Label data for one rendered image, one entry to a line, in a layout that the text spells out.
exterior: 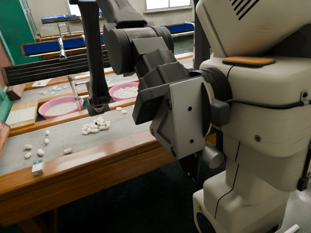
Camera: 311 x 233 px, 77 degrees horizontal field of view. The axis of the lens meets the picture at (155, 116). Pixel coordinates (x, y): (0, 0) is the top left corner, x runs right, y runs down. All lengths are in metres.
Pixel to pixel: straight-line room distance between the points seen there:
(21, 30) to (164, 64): 3.41
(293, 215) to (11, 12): 3.85
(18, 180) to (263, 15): 0.89
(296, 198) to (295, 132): 1.54
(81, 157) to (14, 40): 2.97
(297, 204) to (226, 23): 1.60
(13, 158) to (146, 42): 0.90
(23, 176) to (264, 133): 0.84
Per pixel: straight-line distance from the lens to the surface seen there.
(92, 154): 0.88
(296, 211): 1.78
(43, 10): 5.97
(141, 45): 0.32
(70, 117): 1.20
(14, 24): 3.65
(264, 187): 0.49
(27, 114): 1.36
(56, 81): 1.84
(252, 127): 0.31
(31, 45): 1.55
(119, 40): 0.33
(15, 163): 1.06
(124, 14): 0.41
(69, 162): 0.89
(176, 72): 0.29
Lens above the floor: 1.32
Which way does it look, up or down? 32 degrees down
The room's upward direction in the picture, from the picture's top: 4 degrees counter-clockwise
